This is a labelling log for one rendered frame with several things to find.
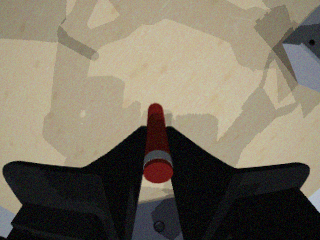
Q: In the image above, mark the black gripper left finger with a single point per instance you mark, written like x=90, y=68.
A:
x=108, y=187

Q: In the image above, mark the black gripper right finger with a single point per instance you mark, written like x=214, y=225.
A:
x=205, y=187

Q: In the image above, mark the red peg with white band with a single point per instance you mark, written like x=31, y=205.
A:
x=157, y=162

